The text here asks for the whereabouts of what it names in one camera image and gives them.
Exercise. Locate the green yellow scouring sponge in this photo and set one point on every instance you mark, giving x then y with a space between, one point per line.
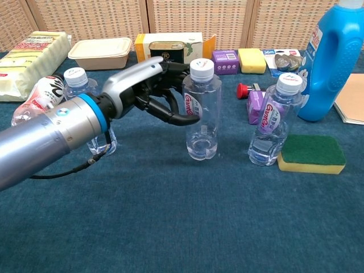
311 152

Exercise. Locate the clear water bottle purple label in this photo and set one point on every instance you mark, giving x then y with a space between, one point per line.
204 136
270 119
75 76

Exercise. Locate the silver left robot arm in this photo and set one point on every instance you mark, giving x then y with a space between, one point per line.
42 139

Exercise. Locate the black luncheon meat can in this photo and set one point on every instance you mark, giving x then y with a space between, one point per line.
167 49

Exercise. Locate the brown paper notebook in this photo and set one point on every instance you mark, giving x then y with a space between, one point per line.
351 99

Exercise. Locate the cream sponge multipack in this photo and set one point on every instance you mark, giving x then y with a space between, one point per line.
28 62

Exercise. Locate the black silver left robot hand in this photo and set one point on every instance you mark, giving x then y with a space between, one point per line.
133 82

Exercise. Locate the plain yellow sponge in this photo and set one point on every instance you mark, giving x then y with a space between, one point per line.
251 61

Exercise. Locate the yellow white carton box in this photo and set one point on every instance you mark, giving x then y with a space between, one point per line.
170 37

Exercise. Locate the teal tablecloth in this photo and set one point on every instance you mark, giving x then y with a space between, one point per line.
142 213

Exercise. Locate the purple rectangular box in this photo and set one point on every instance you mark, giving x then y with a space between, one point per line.
254 106

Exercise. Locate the beige lidded food container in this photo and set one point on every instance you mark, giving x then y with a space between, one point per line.
99 54

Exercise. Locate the pink drink bottle black cap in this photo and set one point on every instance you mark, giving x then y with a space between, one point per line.
42 94

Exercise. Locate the purple cube box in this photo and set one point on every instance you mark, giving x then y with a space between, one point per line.
225 62

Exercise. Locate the blue detergent jug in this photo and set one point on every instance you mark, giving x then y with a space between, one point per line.
341 31

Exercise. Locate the red knob metal switch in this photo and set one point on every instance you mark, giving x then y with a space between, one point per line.
243 90

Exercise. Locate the woven wooden folding screen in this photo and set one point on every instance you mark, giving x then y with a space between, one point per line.
199 17

